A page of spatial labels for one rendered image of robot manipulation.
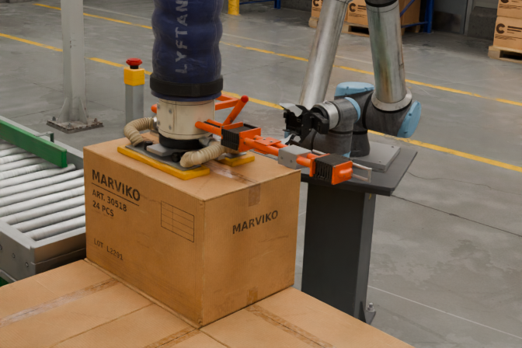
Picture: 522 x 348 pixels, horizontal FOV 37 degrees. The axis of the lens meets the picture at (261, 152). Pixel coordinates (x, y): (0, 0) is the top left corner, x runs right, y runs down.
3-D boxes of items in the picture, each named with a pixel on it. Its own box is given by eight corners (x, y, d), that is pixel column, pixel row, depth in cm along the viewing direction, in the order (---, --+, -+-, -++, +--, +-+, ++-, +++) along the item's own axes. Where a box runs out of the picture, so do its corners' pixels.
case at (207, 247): (85, 258, 267) (82, 146, 255) (176, 227, 295) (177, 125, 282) (202, 327, 228) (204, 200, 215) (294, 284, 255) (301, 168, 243)
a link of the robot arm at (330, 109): (337, 131, 253) (339, 102, 250) (327, 134, 250) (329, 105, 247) (316, 125, 259) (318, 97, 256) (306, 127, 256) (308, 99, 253)
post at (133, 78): (126, 273, 374) (123, 67, 342) (137, 269, 378) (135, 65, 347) (134, 278, 369) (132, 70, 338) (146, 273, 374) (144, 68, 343)
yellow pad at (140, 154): (116, 151, 251) (116, 137, 250) (141, 146, 258) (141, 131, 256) (184, 181, 229) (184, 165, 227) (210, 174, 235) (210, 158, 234)
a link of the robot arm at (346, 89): (340, 118, 322) (346, 76, 316) (378, 127, 313) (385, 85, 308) (323, 124, 309) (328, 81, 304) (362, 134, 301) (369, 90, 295)
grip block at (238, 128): (218, 145, 229) (219, 126, 228) (242, 139, 236) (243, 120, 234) (238, 152, 224) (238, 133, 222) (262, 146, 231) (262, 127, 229)
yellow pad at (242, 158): (163, 140, 264) (163, 127, 262) (186, 135, 271) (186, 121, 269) (231, 168, 241) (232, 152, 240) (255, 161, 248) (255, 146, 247)
